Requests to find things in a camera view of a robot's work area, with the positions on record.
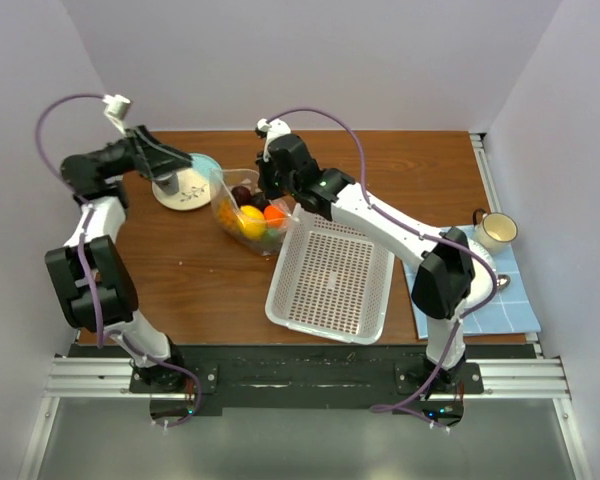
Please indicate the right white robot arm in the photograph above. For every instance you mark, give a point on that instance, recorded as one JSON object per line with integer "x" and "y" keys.
{"x": 443, "y": 263}

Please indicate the cream enamel mug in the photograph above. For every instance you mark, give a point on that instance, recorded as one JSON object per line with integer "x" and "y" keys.
{"x": 493, "y": 230}

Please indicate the aluminium frame rail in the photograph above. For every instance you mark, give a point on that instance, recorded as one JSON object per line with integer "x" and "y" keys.
{"x": 520, "y": 375}

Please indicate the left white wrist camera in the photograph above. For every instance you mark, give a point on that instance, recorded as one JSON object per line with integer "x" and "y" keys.
{"x": 116, "y": 110}

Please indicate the small grey cup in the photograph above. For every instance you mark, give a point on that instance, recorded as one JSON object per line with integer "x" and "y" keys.
{"x": 168, "y": 184}

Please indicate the white paper plate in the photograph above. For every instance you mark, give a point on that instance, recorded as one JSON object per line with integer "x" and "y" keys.
{"x": 482, "y": 284}

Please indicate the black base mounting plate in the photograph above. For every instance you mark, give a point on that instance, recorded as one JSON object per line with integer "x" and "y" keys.
{"x": 419, "y": 402}

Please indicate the metal spoon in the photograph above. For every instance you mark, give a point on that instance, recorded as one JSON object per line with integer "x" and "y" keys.
{"x": 503, "y": 281}

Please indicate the white perforated plastic basket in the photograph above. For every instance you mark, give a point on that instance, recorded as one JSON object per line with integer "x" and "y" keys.
{"x": 330, "y": 281}

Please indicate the clear zip top bag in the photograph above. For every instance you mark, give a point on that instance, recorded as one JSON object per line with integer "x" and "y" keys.
{"x": 221, "y": 183}

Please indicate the yellow fake lemon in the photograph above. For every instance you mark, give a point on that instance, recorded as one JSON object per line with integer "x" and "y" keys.
{"x": 251, "y": 222}

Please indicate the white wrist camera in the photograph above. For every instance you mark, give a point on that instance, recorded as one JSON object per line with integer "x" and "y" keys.
{"x": 270, "y": 130}
{"x": 116, "y": 110}

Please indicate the blue checked cloth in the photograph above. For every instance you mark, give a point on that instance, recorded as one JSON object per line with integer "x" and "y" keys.
{"x": 510, "y": 312}

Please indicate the orange fake tomato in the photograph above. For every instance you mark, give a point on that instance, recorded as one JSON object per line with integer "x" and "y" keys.
{"x": 275, "y": 218}

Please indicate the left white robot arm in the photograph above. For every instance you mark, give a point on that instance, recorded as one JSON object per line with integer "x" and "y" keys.
{"x": 92, "y": 284}

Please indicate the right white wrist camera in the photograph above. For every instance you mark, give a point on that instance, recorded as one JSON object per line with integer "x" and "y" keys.
{"x": 270, "y": 130}

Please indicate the dark purple fake plum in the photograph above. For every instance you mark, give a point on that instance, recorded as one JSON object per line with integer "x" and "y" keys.
{"x": 241, "y": 195}

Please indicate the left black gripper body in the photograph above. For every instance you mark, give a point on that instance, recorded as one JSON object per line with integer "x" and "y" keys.
{"x": 119, "y": 159}

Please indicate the green fake pepper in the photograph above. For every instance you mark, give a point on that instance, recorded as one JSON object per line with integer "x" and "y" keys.
{"x": 272, "y": 235}

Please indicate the cream and blue plate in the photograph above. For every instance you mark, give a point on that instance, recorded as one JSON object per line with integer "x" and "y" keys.
{"x": 194, "y": 185}

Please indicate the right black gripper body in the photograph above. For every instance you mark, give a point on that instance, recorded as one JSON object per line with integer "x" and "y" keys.
{"x": 272, "y": 184}

